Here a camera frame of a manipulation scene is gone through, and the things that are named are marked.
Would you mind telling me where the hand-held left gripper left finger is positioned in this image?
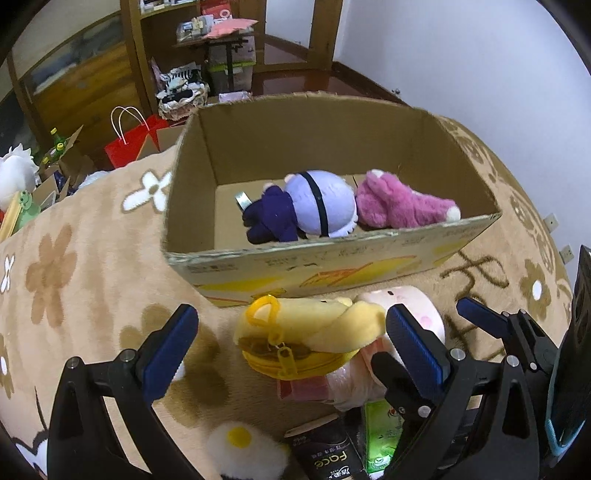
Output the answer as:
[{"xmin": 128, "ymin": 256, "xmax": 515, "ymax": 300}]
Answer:
[{"xmin": 47, "ymin": 303, "xmax": 199, "ymax": 480}]

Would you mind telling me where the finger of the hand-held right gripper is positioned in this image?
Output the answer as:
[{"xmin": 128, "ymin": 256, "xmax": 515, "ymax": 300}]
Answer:
[{"xmin": 456, "ymin": 297, "xmax": 560, "ymax": 376}]

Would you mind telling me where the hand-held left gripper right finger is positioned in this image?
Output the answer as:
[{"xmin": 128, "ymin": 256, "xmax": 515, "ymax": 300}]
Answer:
[{"xmin": 369, "ymin": 303, "xmax": 541, "ymax": 480}]

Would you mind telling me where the pale pink plush toy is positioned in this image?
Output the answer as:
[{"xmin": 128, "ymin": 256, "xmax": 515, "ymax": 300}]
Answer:
[{"xmin": 277, "ymin": 285, "xmax": 446, "ymax": 412}]

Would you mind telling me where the yellow plush zipper pouch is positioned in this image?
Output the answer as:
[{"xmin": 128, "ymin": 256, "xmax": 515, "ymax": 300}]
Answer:
[{"xmin": 234, "ymin": 295, "xmax": 387, "ymax": 382}]

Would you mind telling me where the green packet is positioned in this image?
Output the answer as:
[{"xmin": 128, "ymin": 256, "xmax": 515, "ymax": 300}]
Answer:
[{"xmin": 362, "ymin": 401, "xmax": 403, "ymax": 476}]

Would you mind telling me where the beige floral blanket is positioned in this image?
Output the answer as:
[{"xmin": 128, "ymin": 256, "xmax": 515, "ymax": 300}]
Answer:
[{"xmin": 0, "ymin": 115, "xmax": 574, "ymax": 480}]

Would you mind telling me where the fried egg plush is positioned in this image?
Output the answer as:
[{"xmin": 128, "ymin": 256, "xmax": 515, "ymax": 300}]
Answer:
[{"xmin": 206, "ymin": 421, "xmax": 290, "ymax": 480}]

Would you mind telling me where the black packet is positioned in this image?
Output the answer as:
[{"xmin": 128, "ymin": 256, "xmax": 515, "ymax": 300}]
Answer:
[{"xmin": 284, "ymin": 416, "xmax": 370, "ymax": 480}]

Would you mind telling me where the pink plush bear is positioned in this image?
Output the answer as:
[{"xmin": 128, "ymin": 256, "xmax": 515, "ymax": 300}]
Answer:
[{"xmin": 355, "ymin": 169, "xmax": 462, "ymax": 230}]

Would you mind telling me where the lavender-haired plush doll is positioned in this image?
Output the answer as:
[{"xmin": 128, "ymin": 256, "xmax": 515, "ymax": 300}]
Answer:
[{"xmin": 241, "ymin": 170, "xmax": 359, "ymax": 244}]

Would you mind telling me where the green frog pouch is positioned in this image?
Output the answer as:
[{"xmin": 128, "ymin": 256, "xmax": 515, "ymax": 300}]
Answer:
[{"xmin": 0, "ymin": 191, "xmax": 42, "ymax": 241}]

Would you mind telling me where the cardboard box with bottles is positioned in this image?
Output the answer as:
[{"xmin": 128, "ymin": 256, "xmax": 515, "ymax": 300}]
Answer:
[{"xmin": 38, "ymin": 124, "xmax": 99, "ymax": 206}]

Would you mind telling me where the red paper bag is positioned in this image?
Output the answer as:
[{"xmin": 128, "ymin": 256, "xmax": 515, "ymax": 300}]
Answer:
[{"xmin": 104, "ymin": 106, "xmax": 172, "ymax": 169}]

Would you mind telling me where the white fluffy plush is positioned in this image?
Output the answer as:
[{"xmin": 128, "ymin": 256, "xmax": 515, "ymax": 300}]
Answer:
[{"xmin": 0, "ymin": 143, "xmax": 40, "ymax": 214}]

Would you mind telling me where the basket of clothes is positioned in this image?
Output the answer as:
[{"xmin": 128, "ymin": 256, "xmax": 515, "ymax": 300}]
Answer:
[{"xmin": 154, "ymin": 66, "xmax": 211, "ymax": 121}]

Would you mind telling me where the wooden cabinet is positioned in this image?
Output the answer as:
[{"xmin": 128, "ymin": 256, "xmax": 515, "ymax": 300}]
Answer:
[{"xmin": 9, "ymin": 14, "xmax": 154, "ymax": 154}]

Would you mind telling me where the clear plastic storage box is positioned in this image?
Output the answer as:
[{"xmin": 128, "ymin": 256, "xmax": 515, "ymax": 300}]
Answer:
[{"xmin": 205, "ymin": 46, "xmax": 257, "ymax": 93}]

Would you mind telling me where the wooden shelf unit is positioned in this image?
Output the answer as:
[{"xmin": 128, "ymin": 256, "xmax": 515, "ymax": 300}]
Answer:
[{"xmin": 121, "ymin": 0, "xmax": 334, "ymax": 118}]

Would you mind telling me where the small cluttered table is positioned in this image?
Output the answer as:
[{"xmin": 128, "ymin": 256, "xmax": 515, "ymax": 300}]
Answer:
[{"xmin": 174, "ymin": 14, "xmax": 260, "ymax": 95}]

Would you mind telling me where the pink paper sheet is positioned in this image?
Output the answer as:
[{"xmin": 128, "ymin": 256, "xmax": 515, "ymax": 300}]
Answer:
[{"xmin": 203, "ymin": 18, "xmax": 260, "ymax": 40}]

